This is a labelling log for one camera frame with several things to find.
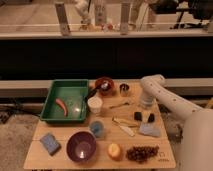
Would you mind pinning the black ladle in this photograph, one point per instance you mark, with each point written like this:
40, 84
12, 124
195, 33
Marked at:
95, 91

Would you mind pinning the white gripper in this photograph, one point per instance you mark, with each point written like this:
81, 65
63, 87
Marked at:
146, 102

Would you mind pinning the light blue cloth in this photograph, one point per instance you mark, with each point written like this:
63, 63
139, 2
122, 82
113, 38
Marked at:
149, 130

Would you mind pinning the green plastic tray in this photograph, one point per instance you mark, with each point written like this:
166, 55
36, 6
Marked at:
72, 92

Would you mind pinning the blue glass cup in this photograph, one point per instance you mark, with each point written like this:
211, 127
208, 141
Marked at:
97, 128

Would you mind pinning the orange fruit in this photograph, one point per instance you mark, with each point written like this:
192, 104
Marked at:
114, 151

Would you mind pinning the bunch of dark grapes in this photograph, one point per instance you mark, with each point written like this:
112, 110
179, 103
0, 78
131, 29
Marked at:
141, 154

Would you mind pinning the wooden spatula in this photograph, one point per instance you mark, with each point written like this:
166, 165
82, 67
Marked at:
125, 125

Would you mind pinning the red bowl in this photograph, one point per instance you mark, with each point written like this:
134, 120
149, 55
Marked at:
109, 90

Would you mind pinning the purple bowl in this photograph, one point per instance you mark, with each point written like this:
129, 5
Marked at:
81, 147

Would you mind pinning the metal fork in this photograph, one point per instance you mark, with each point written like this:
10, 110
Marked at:
120, 105

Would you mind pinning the black eraser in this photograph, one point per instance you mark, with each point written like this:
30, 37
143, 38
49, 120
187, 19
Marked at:
144, 117

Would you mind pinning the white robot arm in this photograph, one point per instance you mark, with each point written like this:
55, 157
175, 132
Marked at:
196, 151

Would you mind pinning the blue sponge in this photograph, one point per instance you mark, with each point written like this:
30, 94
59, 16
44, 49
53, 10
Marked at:
50, 143

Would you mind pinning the red chili pepper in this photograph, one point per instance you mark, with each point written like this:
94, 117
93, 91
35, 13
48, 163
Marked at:
62, 105

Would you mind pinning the white cup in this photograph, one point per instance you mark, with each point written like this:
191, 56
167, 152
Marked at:
95, 104

